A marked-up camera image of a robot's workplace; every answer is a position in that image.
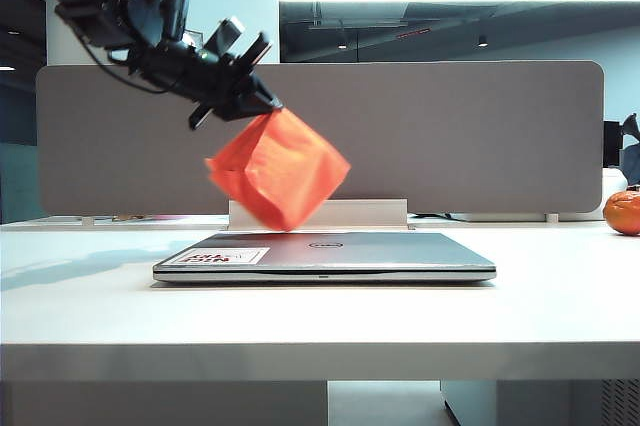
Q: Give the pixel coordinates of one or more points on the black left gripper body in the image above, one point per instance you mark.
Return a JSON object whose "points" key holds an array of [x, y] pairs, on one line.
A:
{"points": [[195, 78]]}

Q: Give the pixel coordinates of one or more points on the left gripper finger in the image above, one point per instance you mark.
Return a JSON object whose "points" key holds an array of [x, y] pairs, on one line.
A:
{"points": [[247, 108], [262, 93]]}

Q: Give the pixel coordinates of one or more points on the orange microfibre rag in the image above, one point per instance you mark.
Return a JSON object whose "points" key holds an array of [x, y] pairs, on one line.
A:
{"points": [[285, 171]]}

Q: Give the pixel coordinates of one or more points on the red white laptop sticker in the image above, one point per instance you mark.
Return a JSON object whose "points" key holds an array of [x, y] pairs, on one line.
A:
{"points": [[215, 257]]}

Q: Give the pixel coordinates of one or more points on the grey Dell laptop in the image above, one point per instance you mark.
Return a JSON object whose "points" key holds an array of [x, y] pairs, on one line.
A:
{"points": [[400, 256]]}

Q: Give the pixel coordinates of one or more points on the red ceiling sign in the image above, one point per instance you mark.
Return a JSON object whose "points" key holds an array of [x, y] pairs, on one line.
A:
{"points": [[414, 34]]}

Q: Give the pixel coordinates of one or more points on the grey fabric desk divider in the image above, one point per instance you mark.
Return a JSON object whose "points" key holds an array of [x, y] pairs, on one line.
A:
{"points": [[450, 136]]}

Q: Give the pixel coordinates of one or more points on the white desk support panel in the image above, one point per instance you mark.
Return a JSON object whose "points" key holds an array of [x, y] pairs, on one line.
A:
{"points": [[160, 403]]}

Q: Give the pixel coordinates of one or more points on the black computer monitor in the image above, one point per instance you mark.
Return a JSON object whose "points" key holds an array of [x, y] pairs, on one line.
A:
{"points": [[611, 146]]}

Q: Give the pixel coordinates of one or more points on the dark blue office chair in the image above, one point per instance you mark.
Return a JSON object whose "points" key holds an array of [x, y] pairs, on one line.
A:
{"points": [[631, 151]]}

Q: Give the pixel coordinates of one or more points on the orange mandarin fruit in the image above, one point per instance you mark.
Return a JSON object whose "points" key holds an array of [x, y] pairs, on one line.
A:
{"points": [[624, 213]]}

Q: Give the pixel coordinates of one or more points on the framed wall sign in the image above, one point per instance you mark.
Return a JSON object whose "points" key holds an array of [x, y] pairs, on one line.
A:
{"points": [[195, 38]]}

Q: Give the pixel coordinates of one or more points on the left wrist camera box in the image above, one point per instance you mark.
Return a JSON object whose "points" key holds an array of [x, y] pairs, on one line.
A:
{"points": [[225, 38]]}

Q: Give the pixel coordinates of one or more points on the white divider bracket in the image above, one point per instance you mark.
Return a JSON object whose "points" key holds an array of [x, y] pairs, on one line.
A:
{"points": [[552, 218]]}

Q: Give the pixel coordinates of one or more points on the white pedestal cabinet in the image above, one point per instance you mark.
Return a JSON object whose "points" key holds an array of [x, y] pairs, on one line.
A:
{"points": [[540, 403]]}

